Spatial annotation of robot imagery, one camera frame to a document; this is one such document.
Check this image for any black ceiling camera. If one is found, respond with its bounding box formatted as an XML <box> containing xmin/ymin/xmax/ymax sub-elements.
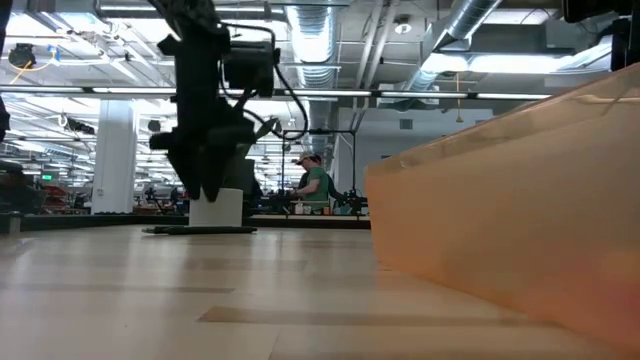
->
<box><xmin>7</xmin><ymin>43</ymin><xmax>37</xmax><ymax>70</ymax></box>

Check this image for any green snake plant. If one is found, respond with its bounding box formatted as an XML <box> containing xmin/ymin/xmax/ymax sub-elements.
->
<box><xmin>219</xmin><ymin>116</ymin><xmax>281</xmax><ymax>190</ymax></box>

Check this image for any person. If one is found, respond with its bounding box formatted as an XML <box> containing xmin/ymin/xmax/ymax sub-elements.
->
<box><xmin>289</xmin><ymin>152</ymin><xmax>331</xmax><ymax>214</ymax></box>
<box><xmin>312</xmin><ymin>153</ymin><xmax>346</xmax><ymax>204</ymax></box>

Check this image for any black table frame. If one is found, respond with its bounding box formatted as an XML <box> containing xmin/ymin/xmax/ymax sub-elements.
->
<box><xmin>0</xmin><ymin>212</ymin><xmax>372</xmax><ymax>232</ymax></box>

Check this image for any silver ventilation duct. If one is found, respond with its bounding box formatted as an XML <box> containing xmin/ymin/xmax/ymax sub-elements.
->
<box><xmin>285</xmin><ymin>4</ymin><xmax>344</xmax><ymax>91</ymax></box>
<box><xmin>407</xmin><ymin>0</ymin><xmax>504</xmax><ymax>91</ymax></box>

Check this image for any dark red machinery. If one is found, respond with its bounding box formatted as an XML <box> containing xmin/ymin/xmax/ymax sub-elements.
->
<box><xmin>0</xmin><ymin>159</ymin><xmax>61</xmax><ymax>216</ymax></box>

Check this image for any white plant pot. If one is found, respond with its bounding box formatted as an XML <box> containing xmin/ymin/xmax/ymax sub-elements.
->
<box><xmin>188</xmin><ymin>187</ymin><xmax>245</xmax><ymax>228</ymax></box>

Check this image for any white building column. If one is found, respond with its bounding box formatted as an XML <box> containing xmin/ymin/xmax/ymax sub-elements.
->
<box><xmin>91</xmin><ymin>99</ymin><xmax>139</xmax><ymax>215</ymax></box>

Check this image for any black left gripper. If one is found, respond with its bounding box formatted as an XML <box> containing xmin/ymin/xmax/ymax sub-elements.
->
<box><xmin>148</xmin><ymin>27</ymin><xmax>257</xmax><ymax>204</ymax></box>

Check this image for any black metal stand frame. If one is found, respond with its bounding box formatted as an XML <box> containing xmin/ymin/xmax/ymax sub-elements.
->
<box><xmin>281</xmin><ymin>128</ymin><xmax>358</xmax><ymax>217</ymax></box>

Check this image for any orange translucent plastic tray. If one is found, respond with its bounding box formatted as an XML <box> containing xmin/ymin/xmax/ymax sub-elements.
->
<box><xmin>363</xmin><ymin>63</ymin><xmax>640</xmax><ymax>351</ymax></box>

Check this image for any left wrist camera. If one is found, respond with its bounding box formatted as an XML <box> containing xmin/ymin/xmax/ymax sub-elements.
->
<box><xmin>223</xmin><ymin>39</ymin><xmax>282</xmax><ymax>99</ymax></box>

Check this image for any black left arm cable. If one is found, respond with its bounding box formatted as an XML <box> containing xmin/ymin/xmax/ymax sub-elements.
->
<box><xmin>219</xmin><ymin>21</ymin><xmax>310</xmax><ymax>142</ymax></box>

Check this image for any long ceiling light bar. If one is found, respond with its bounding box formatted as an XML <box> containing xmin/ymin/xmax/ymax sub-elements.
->
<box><xmin>0</xmin><ymin>84</ymin><xmax>551</xmax><ymax>101</ymax></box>

